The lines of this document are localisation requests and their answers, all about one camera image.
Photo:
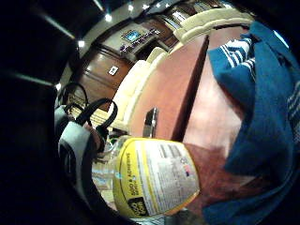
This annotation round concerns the clear bottle with yellow label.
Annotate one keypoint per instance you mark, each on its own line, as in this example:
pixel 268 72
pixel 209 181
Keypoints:
pixel 156 178

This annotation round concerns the small dark metal stand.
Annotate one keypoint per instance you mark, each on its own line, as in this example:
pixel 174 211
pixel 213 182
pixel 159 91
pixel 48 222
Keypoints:
pixel 151 122

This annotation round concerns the cream sofa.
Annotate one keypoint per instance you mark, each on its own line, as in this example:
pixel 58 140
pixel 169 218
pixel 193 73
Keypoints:
pixel 206 23
pixel 137 84

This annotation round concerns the row of ceiling lights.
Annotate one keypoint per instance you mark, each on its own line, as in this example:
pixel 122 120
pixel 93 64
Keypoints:
pixel 108 17

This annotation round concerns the the person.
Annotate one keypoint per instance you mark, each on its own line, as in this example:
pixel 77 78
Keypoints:
pixel 265 125

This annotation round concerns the white wall sign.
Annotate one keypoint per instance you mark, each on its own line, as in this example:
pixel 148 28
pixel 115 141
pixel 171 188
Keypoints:
pixel 113 70

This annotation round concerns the blue wall screen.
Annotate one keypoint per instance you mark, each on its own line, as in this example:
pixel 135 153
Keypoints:
pixel 131 35

